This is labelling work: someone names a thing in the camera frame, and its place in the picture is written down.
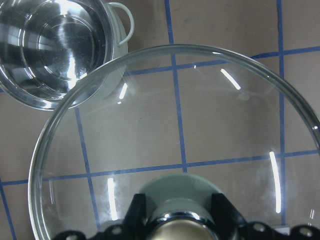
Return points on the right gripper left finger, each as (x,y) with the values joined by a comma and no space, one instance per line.
(132,227)

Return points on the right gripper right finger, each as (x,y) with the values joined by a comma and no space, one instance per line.
(231,225)

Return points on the glass pot lid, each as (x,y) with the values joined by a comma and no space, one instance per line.
(198,115)

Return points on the pale green cooking pot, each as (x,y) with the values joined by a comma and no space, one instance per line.
(47,47)

